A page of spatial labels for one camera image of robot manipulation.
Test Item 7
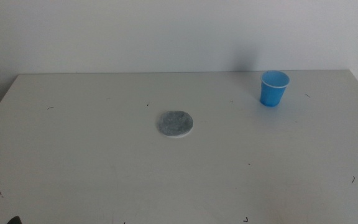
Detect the blue plastic cup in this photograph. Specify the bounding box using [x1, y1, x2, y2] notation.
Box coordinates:
[259, 70, 291, 108]

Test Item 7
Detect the round grey cup mat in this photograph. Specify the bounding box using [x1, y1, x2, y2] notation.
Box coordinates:
[157, 110, 195, 139]

